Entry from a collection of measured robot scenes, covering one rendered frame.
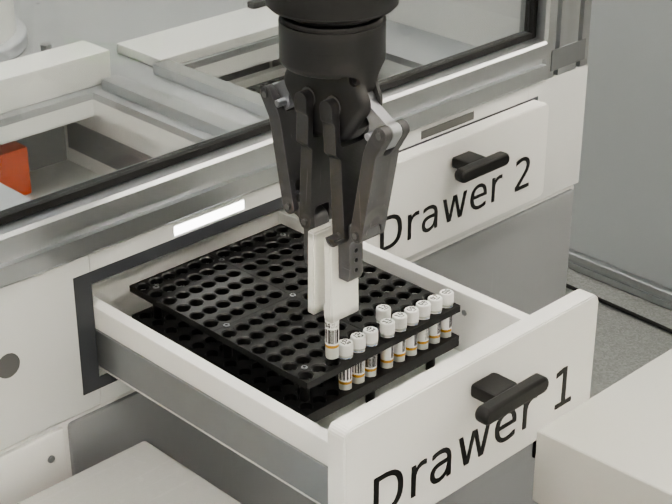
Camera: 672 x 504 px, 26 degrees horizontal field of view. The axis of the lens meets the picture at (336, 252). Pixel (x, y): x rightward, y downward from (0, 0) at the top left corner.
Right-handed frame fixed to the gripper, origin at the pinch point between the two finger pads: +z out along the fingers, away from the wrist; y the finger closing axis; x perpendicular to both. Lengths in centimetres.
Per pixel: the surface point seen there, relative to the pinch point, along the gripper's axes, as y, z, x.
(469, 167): 15.8, 6.8, -34.5
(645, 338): 69, 98, -157
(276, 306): 9.7, 8.0, -2.9
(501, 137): 19.0, 7.1, -43.3
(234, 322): 10.1, 8.0, 1.4
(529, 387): -14.2, 6.9, -6.4
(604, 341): 74, 98, -150
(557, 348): -10.7, 8.3, -14.4
